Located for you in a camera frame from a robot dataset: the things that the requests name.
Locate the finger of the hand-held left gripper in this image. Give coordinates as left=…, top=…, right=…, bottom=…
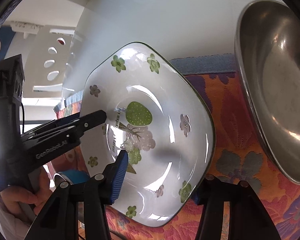
left=21, top=110, right=108, bottom=141
left=40, top=113, right=84, bottom=128

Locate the white square flower plate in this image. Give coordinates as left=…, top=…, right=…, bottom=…
left=79, top=41, right=217, bottom=228

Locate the person's left hand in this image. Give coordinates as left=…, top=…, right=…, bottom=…
left=0, top=167, right=50, bottom=218

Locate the orange floral quilted mat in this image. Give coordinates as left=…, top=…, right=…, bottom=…
left=46, top=52, right=300, bottom=240

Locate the large steel bowl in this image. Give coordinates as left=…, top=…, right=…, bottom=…
left=234, top=0, right=300, bottom=186

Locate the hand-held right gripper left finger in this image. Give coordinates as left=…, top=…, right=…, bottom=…
left=25, top=150, right=129, bottom=240

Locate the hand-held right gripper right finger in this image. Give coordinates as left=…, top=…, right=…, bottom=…
left=194, top=174, right=282, bottom=240

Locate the white chair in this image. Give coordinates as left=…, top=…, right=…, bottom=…
left=9, top=21, right=85, bottom=98

